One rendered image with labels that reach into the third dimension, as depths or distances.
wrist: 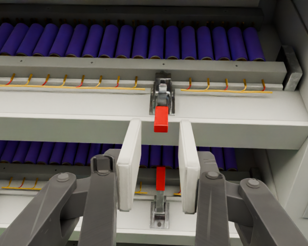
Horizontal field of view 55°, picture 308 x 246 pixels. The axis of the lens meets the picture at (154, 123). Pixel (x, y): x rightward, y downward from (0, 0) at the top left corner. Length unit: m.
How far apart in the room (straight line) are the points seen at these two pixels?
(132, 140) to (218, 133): 0.17
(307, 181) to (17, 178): 0.42
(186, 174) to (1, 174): 0.41
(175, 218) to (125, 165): 0.31
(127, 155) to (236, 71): 0.21
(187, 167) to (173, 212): 0.31
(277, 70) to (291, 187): 0.14
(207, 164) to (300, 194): 0.26
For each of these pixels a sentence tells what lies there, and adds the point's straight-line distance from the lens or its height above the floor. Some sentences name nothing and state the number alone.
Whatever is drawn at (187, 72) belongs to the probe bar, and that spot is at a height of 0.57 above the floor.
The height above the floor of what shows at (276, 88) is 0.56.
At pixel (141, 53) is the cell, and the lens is 0.37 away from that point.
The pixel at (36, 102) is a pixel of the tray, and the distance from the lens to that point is 0.36.
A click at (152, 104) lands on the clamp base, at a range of 0.33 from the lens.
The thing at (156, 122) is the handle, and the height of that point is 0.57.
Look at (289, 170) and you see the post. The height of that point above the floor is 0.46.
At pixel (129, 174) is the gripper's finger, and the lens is 0.16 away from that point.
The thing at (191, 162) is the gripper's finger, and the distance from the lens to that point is 0.15.
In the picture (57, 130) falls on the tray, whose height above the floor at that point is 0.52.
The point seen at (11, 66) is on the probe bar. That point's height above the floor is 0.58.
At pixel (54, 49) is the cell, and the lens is 0.39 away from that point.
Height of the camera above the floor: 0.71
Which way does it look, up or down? 34 degrees down
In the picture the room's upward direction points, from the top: straight up
